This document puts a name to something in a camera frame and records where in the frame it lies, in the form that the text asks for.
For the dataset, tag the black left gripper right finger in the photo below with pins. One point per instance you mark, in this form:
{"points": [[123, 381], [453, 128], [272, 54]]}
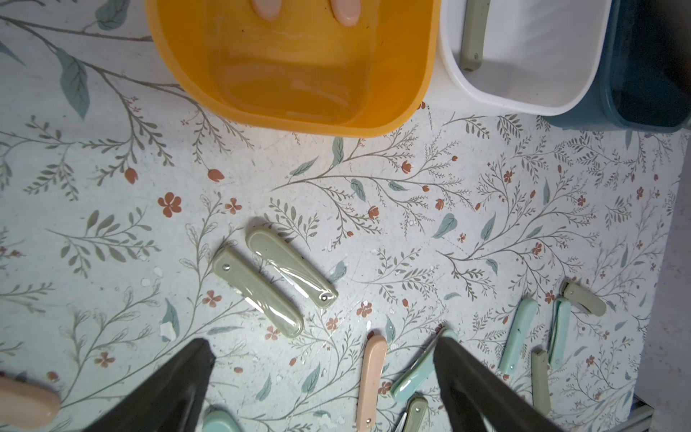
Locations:
{"points": [[474, 396]]}

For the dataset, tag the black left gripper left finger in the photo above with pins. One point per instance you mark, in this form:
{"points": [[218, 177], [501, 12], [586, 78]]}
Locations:
{"points": [[170, 400]]}

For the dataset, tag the olive green fruit knife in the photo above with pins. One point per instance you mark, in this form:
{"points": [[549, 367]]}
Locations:
{"points": [[290, 264], [540, 381], [412, 419], [584, 299], [238, 274], [473, 36]]}

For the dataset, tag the dark teal storage box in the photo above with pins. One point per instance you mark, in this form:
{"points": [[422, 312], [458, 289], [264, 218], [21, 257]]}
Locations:
{"points": [[638, 85]]}

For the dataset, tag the mint green fruit knife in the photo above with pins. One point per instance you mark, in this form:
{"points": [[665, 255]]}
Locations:
{"points": [[559, 332], [406, 386], [220, 421], [520, 329]]}

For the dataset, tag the white storage box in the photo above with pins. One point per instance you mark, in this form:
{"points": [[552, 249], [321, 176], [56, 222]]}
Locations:
{"points": [[539, 57]]}

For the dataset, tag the yellow storage box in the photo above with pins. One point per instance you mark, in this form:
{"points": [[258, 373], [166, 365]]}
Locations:
{"points": [[304, 71]]}

